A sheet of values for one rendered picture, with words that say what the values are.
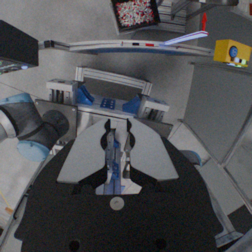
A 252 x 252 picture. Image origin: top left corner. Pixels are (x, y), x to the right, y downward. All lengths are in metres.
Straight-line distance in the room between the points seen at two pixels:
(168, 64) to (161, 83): 0.26
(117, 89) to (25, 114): 1.07
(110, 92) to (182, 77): 0.98
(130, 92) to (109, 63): 0.45
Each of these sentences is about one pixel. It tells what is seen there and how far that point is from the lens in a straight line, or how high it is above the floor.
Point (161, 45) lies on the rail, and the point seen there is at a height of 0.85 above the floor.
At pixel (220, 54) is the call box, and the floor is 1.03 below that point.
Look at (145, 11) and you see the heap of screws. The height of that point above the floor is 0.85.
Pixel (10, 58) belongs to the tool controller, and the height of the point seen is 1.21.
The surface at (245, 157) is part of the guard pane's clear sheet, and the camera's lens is 1.21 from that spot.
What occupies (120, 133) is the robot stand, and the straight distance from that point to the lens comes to 0.72.
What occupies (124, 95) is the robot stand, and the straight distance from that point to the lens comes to 1.39.
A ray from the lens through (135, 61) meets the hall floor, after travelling 1.55.
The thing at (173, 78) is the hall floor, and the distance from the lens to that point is 1.71.
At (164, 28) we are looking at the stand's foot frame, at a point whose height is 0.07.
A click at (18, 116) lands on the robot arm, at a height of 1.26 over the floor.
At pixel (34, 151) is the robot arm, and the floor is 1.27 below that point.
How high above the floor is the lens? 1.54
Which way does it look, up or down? 60 degrees down
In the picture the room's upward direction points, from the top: 174 degrees clockwise
